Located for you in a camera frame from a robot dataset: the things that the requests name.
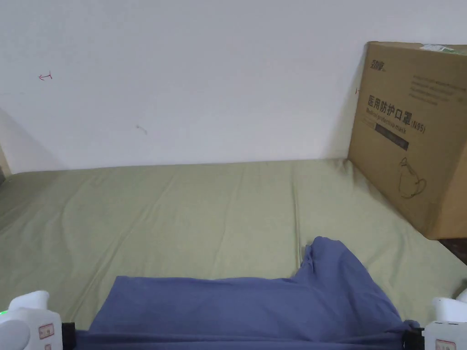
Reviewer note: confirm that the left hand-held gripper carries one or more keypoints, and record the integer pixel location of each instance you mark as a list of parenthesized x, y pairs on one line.
[(25, 321)]

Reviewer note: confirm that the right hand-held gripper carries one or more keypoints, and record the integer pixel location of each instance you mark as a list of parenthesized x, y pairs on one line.
[(443, 328)]

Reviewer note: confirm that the blue garment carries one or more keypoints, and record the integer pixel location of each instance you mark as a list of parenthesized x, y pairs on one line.
[(251, 310)]

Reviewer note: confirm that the bed with pale green sheet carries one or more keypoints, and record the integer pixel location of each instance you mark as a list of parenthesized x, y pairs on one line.
[(164, 215)]

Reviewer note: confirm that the brown cardboard carton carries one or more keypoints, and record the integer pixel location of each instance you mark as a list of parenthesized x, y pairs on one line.
[(412, 138)]

